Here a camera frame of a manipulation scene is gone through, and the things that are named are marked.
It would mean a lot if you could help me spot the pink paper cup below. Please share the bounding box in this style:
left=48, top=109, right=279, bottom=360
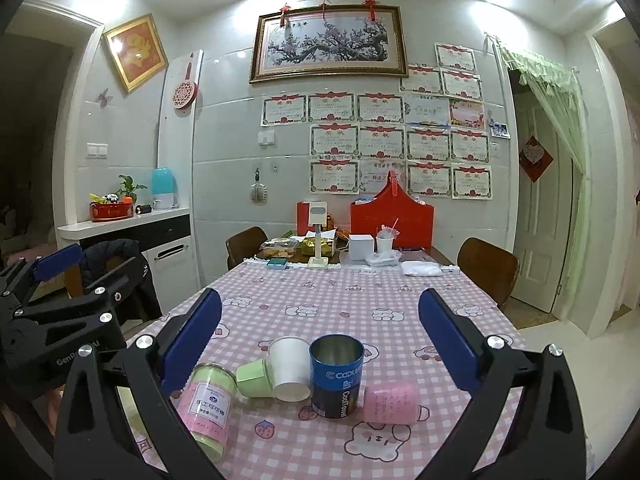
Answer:
left=363, top=382, right=421, bottom=425

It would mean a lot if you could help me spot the red gift bag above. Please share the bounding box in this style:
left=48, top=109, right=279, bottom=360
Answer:
left=349, top=170, right=435, bottom=249

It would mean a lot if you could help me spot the white wall switch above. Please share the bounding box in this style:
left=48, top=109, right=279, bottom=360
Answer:
left=86, top=143, right=108, bottom=159

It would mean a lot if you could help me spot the cup with straws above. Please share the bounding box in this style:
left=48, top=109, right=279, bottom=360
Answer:
left=376, top=220, right=399, bottom=255

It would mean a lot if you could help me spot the brown chair right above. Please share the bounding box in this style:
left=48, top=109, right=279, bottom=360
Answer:
left=457, top=237, right=518, bottom=310

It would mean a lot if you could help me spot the blue white humidifier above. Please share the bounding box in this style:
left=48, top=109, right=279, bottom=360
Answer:
left=151, top=167, right=179, bottom=209

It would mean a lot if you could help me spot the green door curtain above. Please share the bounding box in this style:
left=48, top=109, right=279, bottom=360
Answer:
left=491, top=39, right=594, bottom=321

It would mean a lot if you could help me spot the red fruit tray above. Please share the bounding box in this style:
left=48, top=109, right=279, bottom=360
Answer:
left=90, top=203, right=134, bottom=222

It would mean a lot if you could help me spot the plum blossom framed painting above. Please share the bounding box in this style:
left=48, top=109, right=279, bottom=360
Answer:
left=250, top=0, right=408, bottom=84

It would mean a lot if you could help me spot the brown chair far left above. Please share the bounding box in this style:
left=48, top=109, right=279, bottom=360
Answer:
left=226, top=226, right=268, bottom=270

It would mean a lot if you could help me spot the red diamond door decoration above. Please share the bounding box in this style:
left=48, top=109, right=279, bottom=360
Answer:
left=518, top=136, right=553, bottom=182

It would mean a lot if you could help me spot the small green plastic cup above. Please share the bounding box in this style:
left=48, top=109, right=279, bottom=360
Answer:
left=235, top=359, right=273, bottom=399

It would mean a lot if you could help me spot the small green potted plant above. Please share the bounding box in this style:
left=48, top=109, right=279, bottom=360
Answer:
left=116, top=174, right=148, bottom=204

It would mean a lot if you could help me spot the small red box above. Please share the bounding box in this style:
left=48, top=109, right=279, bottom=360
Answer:
left=296, top=200, right=312, bottom=235

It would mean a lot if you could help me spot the blue black metal can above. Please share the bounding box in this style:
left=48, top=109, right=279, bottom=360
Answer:
left=309, top=334, right=364, bottom=419

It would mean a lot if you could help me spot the white square box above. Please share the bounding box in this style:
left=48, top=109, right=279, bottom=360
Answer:
left=348, top=234, right=375, bottom=261

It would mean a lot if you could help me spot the white paper cup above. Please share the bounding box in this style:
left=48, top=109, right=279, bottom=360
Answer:
left=267, top=336, right=311, bottom=403

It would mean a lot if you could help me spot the purple butterfly wall sticker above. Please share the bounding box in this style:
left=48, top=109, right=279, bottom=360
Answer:
left=96, top=89, right=113, bottom=110

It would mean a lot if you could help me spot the chair with black jacket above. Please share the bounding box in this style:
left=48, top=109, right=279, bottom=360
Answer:
left=64, top=238, right=162, bottom=325

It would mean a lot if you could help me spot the brown chair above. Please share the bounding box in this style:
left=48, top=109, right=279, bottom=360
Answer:
left=226, top=226, right=268, bottom=270
left=457, top=237, right=518, bottom=310

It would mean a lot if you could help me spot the gold framed red artwork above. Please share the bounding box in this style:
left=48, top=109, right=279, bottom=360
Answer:
left=102, top=13, right=168, bottom=93

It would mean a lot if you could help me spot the white sideboard cabinet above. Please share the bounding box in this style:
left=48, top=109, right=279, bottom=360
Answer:
left=56, top=207, right=201, bottom=313

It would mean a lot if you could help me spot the pink green label jar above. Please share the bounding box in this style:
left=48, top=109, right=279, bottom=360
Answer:
left=178, top=363, right=236, bottom=463

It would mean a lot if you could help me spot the white door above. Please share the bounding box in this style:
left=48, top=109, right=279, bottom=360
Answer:
left=513, top=92, right=573, bottom=313

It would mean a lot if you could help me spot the pink checkered tablecloth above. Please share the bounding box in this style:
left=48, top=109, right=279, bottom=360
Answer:
left=114, top=253, right=532, bottom=480

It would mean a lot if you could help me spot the red round hanging ornament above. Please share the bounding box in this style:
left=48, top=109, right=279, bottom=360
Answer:
left=171, top=53, right=198, bottom=110

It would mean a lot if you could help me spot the white desk lamp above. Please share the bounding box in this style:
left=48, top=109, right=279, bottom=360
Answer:
left=308, top=202, right=329, bottom=269

